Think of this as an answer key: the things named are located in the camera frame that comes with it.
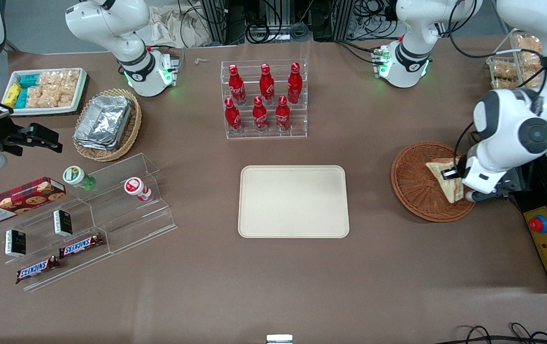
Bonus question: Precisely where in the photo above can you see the triangular sandwich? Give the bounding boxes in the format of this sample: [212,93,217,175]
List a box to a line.
[425,157,466,204]

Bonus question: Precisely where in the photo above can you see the brown round wicker basket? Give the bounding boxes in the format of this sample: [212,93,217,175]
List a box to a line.
[391,141,480,223]

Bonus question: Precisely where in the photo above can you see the aluminium foil tray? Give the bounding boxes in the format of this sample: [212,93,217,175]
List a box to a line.
[74,94,133,146]
[74,135,123,151]

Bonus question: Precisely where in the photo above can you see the white rectangular snack tray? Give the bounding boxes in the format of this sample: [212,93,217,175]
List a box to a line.
[1,67,88,117]

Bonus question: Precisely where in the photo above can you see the light oval wicker basket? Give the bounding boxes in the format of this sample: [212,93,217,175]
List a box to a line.
[72,88,143,162]

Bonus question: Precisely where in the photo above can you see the beige rectangular tray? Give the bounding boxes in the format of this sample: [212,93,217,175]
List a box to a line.
[238,165,351,239]

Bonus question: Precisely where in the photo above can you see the clear rice cracker bag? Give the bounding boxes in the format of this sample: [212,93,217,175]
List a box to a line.
[38,70,81,90]
[46,85,79,109]
[25,85,49,109]

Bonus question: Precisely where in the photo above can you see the green cap drink bottle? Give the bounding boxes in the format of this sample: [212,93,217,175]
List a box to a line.
[62,165,97,192]

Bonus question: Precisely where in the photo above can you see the yellow snack packet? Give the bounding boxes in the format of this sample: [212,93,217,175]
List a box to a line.
[3,82,22,109]

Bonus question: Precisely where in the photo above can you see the black machine housing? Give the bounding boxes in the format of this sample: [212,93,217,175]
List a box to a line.
[505,129,547,218]

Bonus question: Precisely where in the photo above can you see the red tartan cookie box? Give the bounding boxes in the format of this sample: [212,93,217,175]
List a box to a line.
[0,176,67,226]

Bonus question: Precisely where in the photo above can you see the small black box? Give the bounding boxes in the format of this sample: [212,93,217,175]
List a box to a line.
[4,229,27,258]
[53,209,74,237]

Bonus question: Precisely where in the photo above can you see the clear fried snack bag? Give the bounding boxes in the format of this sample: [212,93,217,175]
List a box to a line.
[519,51,544,68]
[491,60,519,80]
[514,33,543,53]
[491,78,524,91]
[524,67,543,89]

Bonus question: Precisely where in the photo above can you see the red cap drink bottle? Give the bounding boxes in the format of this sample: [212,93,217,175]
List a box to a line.
[124,177,153,203]

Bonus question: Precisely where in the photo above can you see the Snickers chocolate bar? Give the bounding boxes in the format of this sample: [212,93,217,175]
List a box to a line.
[15,255,62,285]
[58,232,105,259]

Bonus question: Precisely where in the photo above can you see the clear acrylic step display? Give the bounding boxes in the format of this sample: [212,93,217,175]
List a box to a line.
[0,152,178,292]

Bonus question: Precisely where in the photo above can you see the clear acrylic bottle rack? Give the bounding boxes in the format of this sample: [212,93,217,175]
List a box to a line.
[220,58,309,140]

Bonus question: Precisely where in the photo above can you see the beige cloth bag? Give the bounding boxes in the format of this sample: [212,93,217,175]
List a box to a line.
[148,4,213,49]

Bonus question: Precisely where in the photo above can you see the red cola bottle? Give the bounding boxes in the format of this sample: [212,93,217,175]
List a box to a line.
[274,95,292,132]
[286,62,303,105]
[228,64,247,106]
[224,97,244,135]
[259,63,276,105]
[252,96,270,133]

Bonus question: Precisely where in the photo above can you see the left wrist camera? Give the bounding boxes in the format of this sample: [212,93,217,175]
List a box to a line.
[464,190,500,203]

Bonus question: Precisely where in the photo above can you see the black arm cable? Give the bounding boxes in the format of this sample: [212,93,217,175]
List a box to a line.
[448,0,547,168]

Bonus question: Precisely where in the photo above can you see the white wire basket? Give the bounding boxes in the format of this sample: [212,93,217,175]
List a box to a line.
[486,28,547,129]

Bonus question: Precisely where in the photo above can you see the black floor cable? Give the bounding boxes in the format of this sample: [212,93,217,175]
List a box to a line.
[443,322,547,344]

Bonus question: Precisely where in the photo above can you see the aluminium frame rack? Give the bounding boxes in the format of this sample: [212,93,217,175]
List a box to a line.
[199,0,401,46]

